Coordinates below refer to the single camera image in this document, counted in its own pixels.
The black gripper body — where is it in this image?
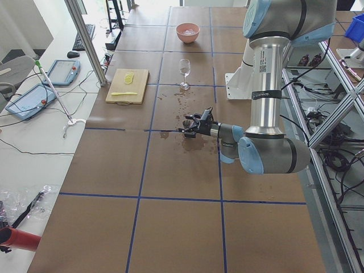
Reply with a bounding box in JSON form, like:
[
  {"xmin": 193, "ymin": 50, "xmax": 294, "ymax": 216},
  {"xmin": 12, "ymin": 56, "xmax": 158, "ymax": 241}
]
[{"xmin": 178, "ymin": 110, "xmax": 220, "ymax": 138}]

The steel double jigger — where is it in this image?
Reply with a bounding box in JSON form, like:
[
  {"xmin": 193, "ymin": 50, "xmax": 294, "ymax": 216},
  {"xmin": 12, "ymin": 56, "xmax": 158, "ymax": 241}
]
[{"xmin": 183, "ymin": 119, "xmax": 191, "ymax": 130}]

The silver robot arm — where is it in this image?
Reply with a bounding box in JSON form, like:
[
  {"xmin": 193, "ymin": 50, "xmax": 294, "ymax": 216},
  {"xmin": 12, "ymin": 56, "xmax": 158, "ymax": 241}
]
[{"xmin": 180, "ymin": 1, "xmax": 337, "ymax": 174}]

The clear wine glass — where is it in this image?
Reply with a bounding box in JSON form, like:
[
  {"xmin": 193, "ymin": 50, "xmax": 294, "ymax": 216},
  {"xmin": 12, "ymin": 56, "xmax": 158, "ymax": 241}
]
[{"xmin": 179, "ymin": 59, "xmax": 191, "ymax": 90}]

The clear ice cubes pile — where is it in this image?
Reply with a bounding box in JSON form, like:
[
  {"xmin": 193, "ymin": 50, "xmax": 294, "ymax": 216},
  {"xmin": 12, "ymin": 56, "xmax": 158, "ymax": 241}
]
[{"xmin": 182, "ymin": 28, "xmax": 196, "ymax": 36}]

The yellow plastic knife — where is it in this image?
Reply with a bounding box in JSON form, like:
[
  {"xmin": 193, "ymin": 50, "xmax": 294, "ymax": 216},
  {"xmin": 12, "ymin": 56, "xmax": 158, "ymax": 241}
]
[{"xmin": 111, "ymin": 92, "xmax": 138, "ymax": 96}]

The bamboo cutting board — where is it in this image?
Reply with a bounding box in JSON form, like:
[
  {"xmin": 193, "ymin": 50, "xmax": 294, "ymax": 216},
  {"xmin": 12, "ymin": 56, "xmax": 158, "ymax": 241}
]
[{"xmin": 105, "ymin": 69, "xmax": 149, "ymax": 104}]

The pink bowl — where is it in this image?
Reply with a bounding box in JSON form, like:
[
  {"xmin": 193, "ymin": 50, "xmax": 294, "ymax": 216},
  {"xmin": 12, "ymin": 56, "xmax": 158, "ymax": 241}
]
[{"xmin": 176, "ymin": 23, "xmax": 200, "ymax": 44}]

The black keyboard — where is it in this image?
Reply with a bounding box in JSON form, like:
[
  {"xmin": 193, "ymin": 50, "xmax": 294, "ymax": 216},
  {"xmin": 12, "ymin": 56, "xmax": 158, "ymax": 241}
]
[{"xmin": 72, "ymin": 23, "xmax": 96, "ymax": 51}]

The black computer mouse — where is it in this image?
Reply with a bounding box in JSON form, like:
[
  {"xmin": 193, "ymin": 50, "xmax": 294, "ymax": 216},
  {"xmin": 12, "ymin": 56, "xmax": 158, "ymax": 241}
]
[{"xmin": 67, "ymin": 51, "xmax": 80, "ymax": 59}]

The far teach pendant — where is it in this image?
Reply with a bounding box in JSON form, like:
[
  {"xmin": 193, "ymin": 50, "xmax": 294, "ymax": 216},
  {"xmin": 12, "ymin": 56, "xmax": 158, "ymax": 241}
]
[{"xmin": 46, "ymin": 60, "xmax": 80, "ymax": 86}]

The teach pendant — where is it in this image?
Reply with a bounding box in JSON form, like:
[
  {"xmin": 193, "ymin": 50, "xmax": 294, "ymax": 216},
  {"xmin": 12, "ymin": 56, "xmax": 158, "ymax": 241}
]
[
  {"xmin": 5, "ymin": 84, "xmax": 56, "ymax": 121},
  {"xmin": 46, "ymin": 60, "xmax": 80, "ymax": 86}
]

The near teach pendant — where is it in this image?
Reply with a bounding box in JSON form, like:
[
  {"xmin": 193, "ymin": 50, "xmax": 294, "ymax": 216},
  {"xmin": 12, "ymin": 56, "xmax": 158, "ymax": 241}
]
[{"xmin": 5, "ymin": 84, "xmax": 56, "ymax": 121}]

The blue plastic bin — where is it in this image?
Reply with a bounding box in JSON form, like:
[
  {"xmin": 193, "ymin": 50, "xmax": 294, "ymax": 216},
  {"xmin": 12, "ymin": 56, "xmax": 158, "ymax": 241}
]
[{"xmin": 345, "ymin": 14, "xmax": 364, "ymax": 43}]

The red cylinder bottle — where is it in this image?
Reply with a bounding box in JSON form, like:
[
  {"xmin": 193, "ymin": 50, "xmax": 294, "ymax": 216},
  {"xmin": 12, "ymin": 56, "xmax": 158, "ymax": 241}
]
[{"xmin": 1, "ymin": 227, "xmax": 41, "ymax": 251}]

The aluminium frame post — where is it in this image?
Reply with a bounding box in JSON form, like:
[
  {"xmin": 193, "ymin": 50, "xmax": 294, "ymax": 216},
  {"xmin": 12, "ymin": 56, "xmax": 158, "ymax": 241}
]
[{"xmin": 64, "ymin": 0, "xmax": 107, "ymax": 86}]

